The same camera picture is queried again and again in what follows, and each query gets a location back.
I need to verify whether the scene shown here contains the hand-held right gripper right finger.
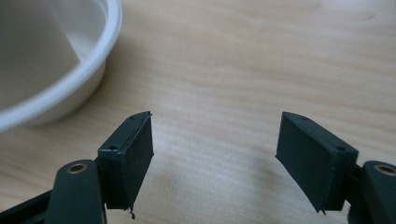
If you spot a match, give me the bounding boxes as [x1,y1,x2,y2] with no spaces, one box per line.
[275,111,360,216]

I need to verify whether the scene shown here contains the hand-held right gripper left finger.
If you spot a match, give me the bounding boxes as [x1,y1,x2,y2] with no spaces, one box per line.
[97,110,155,220]

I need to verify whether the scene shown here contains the white bowl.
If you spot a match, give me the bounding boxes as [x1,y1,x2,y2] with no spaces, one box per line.
[0,0,123,134]

